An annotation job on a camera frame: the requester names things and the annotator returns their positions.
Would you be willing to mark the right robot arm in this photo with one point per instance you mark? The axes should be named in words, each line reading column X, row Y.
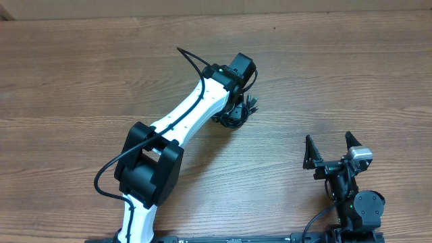
column 359, row 212

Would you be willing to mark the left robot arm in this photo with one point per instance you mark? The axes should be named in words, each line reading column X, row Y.
column 152, row 155

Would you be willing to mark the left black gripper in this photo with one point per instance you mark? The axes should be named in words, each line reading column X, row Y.
column 235, row 111

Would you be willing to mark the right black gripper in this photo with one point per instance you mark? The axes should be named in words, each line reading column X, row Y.
column 311, row 160

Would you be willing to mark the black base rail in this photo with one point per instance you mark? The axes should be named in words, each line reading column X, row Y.
column 313, row 237

